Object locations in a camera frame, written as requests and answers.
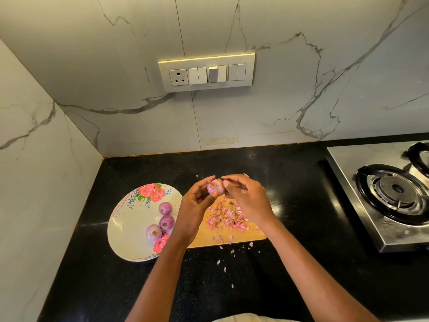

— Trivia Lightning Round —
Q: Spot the person's right hand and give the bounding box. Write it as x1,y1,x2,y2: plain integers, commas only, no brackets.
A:
220,174,278,233

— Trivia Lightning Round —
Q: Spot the person's left hand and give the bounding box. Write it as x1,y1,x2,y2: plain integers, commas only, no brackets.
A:
170,175,225,248

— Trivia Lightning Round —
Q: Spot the pile of onion peels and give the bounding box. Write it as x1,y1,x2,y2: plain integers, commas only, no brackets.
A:
204,172,256,272

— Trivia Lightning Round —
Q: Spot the person's right forearm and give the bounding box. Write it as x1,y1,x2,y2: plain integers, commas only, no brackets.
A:
259,220,379,322

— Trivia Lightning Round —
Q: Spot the person's left forearm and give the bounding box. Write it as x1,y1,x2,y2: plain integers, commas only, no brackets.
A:
125,237,195,322

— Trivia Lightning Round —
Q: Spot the wooden cutting board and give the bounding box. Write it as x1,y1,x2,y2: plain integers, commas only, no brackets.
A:
188,196,267,249

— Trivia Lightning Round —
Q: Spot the black stone countertop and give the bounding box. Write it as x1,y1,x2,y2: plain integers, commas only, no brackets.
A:
37,133,429,322

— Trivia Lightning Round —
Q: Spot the white floral plate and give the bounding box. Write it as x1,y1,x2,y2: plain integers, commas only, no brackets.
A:
107,183,183,262

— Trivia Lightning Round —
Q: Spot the stainless steel gas stove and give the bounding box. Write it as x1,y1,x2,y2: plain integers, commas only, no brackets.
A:
326,140,429,254

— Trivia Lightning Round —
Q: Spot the beige striped garment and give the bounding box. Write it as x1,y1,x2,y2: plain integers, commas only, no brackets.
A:
213,313,299,322

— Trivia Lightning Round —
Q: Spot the black stove burner grate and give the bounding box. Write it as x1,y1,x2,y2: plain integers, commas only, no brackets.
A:
355,164,429,225
406,142,429,177

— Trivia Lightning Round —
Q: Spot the white wall switch panel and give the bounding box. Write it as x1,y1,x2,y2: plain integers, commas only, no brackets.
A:
158,53,256,93

